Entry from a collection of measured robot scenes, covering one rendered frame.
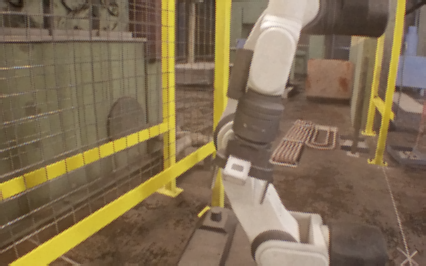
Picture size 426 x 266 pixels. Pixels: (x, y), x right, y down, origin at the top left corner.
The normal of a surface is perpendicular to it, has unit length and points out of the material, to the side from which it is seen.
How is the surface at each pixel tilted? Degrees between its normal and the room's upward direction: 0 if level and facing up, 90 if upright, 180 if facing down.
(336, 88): 90
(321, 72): 90
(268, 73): 90
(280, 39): 90
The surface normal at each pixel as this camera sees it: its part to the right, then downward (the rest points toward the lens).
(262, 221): -0.23, 0.27
